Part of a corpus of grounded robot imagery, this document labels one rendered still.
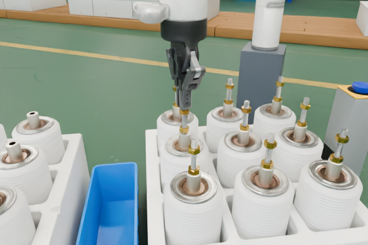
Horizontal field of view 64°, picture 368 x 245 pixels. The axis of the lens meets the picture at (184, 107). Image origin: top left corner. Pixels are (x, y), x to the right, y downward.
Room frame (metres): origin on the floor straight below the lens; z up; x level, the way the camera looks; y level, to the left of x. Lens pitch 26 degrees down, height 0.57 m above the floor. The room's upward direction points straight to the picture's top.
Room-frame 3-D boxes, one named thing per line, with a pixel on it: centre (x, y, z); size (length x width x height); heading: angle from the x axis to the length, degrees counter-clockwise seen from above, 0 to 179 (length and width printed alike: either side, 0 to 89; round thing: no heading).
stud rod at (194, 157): (0.37, -0.02, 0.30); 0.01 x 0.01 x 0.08
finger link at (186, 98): (0.47, -0.01, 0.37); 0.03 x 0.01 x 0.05; 21
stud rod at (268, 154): (0.38, -0.13, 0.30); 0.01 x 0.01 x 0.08
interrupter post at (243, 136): (0.50, -0.12, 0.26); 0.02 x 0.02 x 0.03
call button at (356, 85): (0.61, -0.40, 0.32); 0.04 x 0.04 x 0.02
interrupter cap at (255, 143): (0.50, -0.12, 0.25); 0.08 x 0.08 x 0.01
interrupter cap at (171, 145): (0.49, 0.00, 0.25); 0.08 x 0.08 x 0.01
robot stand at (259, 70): (1.04, -0.29, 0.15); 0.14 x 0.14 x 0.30; 68
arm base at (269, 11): (1.03, -0.29, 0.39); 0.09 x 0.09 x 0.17; 68
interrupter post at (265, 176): (0.38, -0.13, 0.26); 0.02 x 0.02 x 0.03
